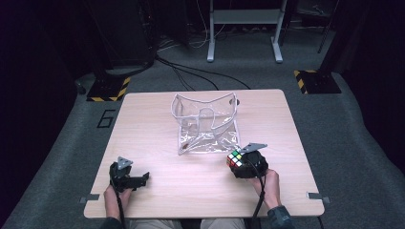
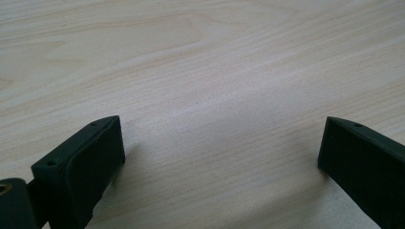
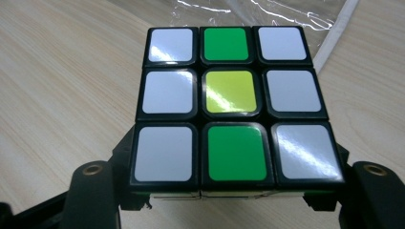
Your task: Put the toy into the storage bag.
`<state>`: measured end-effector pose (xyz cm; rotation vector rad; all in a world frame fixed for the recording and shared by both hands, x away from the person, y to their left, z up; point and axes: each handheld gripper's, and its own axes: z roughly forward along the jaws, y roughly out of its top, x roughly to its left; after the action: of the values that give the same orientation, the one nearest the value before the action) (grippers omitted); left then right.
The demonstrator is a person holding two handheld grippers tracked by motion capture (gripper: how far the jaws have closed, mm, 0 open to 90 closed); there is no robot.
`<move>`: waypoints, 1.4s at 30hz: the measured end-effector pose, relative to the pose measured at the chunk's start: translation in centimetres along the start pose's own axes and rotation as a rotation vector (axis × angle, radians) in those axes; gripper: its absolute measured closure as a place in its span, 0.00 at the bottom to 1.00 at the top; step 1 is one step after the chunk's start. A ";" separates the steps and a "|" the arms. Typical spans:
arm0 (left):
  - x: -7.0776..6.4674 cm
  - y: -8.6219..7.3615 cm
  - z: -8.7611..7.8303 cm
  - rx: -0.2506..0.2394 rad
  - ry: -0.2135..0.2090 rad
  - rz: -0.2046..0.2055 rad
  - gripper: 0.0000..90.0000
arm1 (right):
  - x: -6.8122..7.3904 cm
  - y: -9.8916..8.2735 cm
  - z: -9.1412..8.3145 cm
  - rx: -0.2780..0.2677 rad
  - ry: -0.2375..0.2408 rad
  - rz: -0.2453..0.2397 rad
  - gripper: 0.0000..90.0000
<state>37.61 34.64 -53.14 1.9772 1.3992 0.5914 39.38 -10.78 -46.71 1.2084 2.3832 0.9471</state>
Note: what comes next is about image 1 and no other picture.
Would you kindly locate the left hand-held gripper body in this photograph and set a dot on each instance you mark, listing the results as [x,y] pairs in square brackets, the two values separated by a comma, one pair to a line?
[121,178]

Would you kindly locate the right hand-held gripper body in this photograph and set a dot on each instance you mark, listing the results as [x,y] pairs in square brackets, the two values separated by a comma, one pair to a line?
[254,165]

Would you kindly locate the colourful puzzle cube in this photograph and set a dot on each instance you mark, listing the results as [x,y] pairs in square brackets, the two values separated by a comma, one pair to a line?
[234,158]

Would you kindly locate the clear plastic bag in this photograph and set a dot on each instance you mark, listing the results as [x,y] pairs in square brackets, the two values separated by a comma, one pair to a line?
[207,127]

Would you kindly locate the person's left hand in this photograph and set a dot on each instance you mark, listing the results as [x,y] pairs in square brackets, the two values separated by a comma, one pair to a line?
[114,200]

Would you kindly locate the person's right hand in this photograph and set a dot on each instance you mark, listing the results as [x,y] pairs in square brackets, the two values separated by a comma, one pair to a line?
[270,187]

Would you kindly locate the person's left leg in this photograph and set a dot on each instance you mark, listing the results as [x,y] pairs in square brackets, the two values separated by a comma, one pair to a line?
[156,224]

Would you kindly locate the person's leg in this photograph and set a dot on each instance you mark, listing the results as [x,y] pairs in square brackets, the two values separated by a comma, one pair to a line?
[223,224]
[156,224]

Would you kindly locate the person's right leg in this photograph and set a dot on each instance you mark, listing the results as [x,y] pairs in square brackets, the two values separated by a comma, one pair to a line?
[223,224]

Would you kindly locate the black cabinet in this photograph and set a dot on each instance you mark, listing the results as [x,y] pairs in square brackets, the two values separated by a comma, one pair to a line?
[124,31]

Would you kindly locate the black stand leg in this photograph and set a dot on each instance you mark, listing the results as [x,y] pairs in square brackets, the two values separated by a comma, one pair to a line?
[326,31]

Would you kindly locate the grey metal table bracket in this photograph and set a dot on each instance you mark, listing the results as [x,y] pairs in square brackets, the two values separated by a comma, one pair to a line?
[90,197]
[316,196]

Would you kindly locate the black yellow striped base plate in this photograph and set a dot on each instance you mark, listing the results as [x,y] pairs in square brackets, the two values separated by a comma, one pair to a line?
[318,82]
[106,89]

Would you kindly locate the white metal stand frame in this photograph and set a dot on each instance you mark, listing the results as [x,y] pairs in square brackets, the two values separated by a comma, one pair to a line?
[243,16]

